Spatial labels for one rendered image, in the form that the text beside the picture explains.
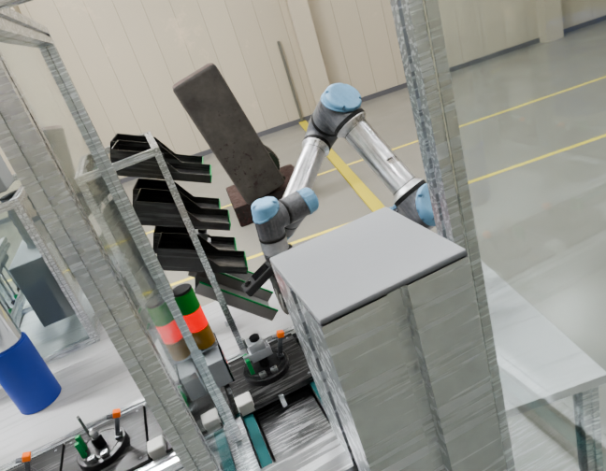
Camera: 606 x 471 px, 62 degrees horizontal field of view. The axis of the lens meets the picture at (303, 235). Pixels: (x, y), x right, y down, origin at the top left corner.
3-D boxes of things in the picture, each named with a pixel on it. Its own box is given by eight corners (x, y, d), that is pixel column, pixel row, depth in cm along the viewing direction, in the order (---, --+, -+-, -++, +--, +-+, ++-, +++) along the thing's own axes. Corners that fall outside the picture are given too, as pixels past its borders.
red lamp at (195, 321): (206, 316, 120) (198, 300, 118) (209, 326, 116) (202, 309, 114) (186, 325, 119) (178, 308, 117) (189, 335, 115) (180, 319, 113)
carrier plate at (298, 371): (292, 336, 165) (290, 332, 164) (319, 378, 143) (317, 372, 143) (223, 370, 160) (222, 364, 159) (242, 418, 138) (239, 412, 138)
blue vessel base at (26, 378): (63, 378, 201) (28, 324, 189) (60, 402, 187) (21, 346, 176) (23, 396, 197) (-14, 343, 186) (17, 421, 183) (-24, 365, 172)
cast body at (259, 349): (268, 346, 151) (261, 328, 148) (273, 353, 147) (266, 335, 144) (243, 359, 149) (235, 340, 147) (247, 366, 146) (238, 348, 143)
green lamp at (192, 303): (198, 299, 118) (190, 282, 116) (201, 308, 114) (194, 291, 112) (178, 308, 117) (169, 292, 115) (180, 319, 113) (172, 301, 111)
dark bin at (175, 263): (244, 257, 173) (246, 237, 170) (247, 274, 161) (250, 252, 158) (159, 252, 167) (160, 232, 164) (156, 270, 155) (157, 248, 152)
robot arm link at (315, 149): (307, 121, 178) (258, 235, 154) (317, 101, 168) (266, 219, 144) (336, 135, 179) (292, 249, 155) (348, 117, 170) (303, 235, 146)
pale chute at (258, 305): (267, 302, 182) (273, 292, 180) (272, 321, 170) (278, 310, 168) (194, 275, 172) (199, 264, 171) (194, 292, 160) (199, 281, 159)
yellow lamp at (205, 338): (213, 333, 122) (206, 317, 120) (217, 343, 118) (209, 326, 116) (194, 342, 121) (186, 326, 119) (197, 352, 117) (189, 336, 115)
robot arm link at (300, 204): (296, 198, 150) (266, 213, 145) (309, 180, 141) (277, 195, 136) (311, 220, 149) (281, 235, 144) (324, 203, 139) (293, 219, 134)
